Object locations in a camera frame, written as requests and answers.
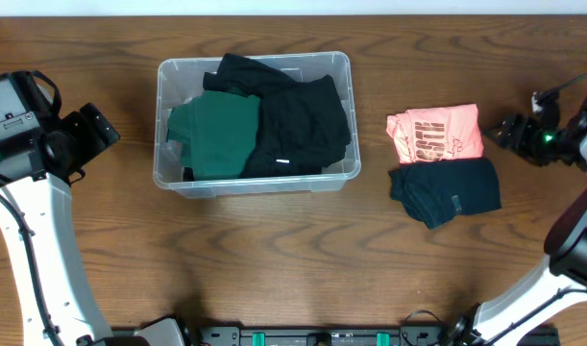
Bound dark teal shirt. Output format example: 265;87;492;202
389;158;501;230

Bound clear plastic storage container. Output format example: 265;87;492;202
153;51;361;199

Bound black pants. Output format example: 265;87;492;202
181;52;323;183

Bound dark green garment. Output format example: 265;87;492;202
167;90;260;181

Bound black ribbed garment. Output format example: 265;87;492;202
241;75;352;179

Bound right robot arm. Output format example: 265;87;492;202
441;88;587;345

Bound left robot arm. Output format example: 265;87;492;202
0;104;187;345

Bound black mounting rail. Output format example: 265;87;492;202
110;325;562;346

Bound pink printed t-shirt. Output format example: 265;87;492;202
386;104;483;164

